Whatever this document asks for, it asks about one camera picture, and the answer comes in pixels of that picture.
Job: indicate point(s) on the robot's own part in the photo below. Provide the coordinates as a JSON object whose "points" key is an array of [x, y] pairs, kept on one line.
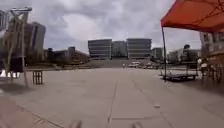
{"points": [[76, 124], [137, 126]]}

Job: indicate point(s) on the low flat platform cart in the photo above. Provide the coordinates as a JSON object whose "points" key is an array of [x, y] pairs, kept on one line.
{"points": [[180, 76]]}

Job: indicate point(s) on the small slatted rack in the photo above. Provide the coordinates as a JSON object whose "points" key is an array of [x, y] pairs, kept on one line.
{"points": [[37, 77]]}

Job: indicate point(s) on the wide striped office building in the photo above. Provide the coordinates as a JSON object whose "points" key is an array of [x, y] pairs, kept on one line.
{"points": [[120, 48]]}

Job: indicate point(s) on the wide grey steps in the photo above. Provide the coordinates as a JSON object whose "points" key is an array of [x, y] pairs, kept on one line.
{"points": [[113, 62]]}

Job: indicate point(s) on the white vehicle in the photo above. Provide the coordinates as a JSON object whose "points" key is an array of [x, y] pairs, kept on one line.
{"points": [[135, 64]]}

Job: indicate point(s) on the grey paved plaza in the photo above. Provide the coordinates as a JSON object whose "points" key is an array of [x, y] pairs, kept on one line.
{"points": [[126, 93]]}

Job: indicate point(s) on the tall grey building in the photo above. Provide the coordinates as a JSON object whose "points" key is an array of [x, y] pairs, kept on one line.
{"points": [[35, 40]]}

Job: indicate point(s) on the low dark building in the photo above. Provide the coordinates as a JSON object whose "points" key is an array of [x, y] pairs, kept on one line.
{"points": [[68, 56]]}

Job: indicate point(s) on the orange canopy tent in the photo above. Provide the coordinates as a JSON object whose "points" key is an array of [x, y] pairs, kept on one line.
{"points": [[196, 15]]}

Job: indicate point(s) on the row of distant buildings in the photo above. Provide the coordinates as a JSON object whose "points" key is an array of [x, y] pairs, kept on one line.
{"points": [[176, 55]]}

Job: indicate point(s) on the pale building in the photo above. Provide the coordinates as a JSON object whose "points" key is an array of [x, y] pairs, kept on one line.
{"points": [[211, 40]]}

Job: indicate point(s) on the wooden tables and benches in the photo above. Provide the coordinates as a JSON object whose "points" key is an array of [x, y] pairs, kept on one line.
{"points": [[213, 66]]}

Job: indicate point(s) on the wooden frame structure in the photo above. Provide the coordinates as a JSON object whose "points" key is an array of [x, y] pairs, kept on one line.
{"points": [[16, 36]]}

